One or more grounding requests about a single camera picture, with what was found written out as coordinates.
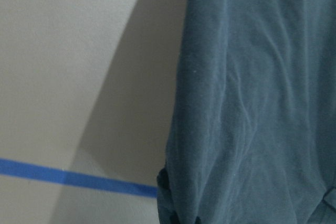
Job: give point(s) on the black printed t-shirt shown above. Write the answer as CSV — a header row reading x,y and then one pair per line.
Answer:
x,y
252,138

